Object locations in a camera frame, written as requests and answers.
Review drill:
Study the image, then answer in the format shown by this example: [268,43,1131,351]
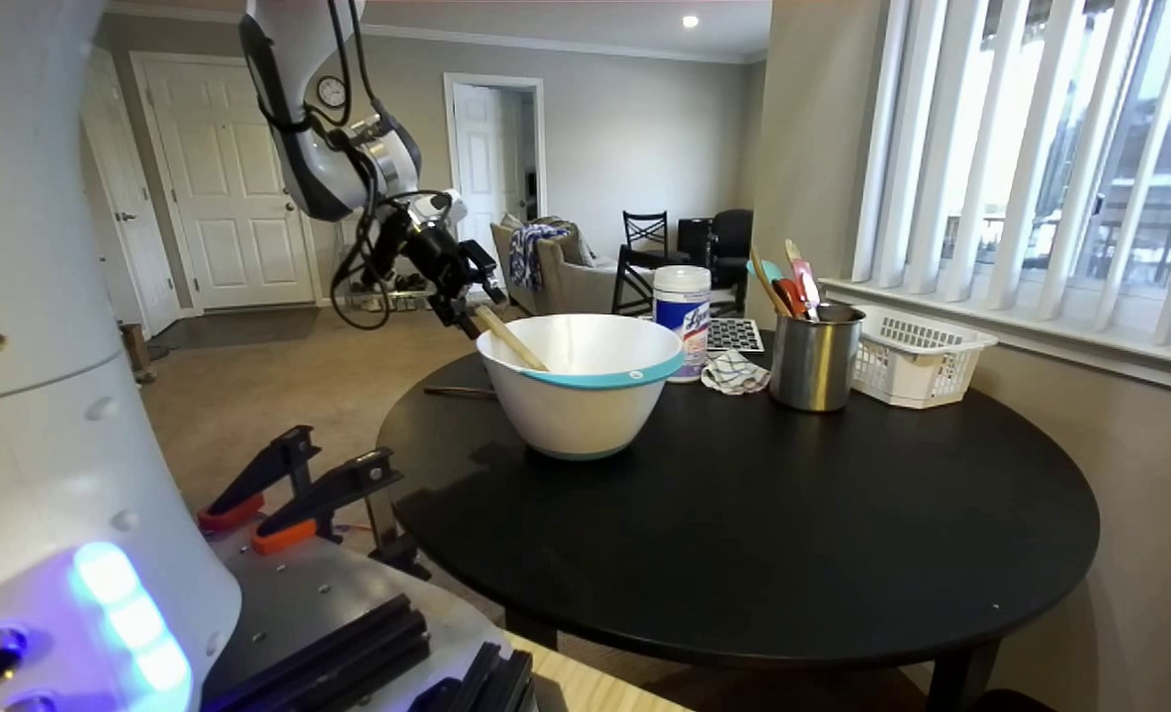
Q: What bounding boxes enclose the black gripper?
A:
[393,210,510,339]

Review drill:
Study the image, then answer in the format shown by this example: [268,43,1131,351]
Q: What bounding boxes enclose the big white bowl teal rim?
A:
[469,314,697,464]

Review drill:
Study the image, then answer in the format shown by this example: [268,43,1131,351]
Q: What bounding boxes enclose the metal shelf rack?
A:
[336,210,451,318]

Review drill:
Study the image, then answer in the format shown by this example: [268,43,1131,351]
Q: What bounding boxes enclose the blue white blanket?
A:
[504,219,577,293]

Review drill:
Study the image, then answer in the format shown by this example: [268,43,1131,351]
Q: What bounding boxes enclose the dark brown wooden spoon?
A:
[419,380,500,405]

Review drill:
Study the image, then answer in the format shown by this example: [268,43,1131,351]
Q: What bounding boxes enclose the beige sofa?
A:
[485,213,616,318]

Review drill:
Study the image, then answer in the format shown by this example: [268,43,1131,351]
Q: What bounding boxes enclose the open white room door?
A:
[444,77,514,309]

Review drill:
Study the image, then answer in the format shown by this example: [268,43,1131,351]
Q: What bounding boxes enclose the black dining chair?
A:
[609,206,679,318]

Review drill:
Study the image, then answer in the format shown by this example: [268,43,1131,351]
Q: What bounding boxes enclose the white disinfectant wipes canister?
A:
[650,263,717,389]

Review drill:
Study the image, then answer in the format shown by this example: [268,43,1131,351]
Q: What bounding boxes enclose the black white patterned trivet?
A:
[707,314,769,360]

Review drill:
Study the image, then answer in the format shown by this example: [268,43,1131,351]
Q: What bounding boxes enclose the black office chair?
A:
[705,206,755,318]

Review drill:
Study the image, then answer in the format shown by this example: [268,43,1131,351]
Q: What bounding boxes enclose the crumpled pasta bag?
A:
[697,346,777,400]

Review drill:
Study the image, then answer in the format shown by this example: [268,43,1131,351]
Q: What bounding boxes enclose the closed white panel door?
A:
[128,53,323,318]

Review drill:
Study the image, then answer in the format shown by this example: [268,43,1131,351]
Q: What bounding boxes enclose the wooden utensil in holder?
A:
[744,253,794,323]

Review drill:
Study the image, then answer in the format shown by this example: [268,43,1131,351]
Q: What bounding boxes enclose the teal spatula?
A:
[755,256,798,321]

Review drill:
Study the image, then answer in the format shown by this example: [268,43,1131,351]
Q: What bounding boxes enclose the pink spatula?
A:
[778,239,828,323]

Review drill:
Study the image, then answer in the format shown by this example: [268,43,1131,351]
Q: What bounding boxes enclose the metal robot mounting plate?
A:
[200,532,577,712]

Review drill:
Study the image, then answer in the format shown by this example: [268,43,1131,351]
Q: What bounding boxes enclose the steel utensil holder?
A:
[769,302,866,418]

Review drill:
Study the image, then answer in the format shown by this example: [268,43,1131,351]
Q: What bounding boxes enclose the white closet door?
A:
[75,37,186,346]

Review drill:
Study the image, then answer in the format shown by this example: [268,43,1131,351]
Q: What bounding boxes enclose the round black table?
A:
[370,333,1104,712]

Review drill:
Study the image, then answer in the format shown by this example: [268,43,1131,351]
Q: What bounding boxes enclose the white plastic basket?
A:
[850,309,1002,412]

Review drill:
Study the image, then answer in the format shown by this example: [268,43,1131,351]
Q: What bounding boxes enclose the white vertical blinds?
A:
[850,0,1171,358]

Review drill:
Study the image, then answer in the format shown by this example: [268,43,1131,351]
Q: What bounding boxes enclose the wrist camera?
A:
[401,185,465,239]

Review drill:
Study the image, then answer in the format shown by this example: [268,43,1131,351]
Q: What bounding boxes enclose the black clamp orange handle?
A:
[249,446,405,559]

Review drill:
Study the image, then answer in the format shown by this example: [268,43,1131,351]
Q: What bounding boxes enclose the black clamp red handle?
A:
[194,418,323,538]

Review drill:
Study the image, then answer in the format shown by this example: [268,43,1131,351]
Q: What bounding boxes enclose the black aluminium rail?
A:
[405,642,543,712]
[200,588,435,712]

